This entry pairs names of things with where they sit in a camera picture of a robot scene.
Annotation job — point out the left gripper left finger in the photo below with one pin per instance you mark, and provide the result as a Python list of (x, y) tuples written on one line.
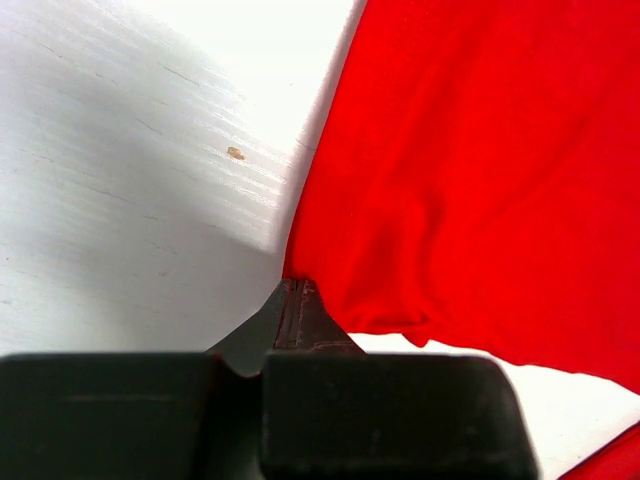
[(243, 350)]

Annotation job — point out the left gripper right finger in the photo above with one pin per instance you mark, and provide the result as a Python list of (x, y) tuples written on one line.
[(305, 324)]

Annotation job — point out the red t shirt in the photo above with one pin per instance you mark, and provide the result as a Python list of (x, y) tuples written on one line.
[(477, 182)]

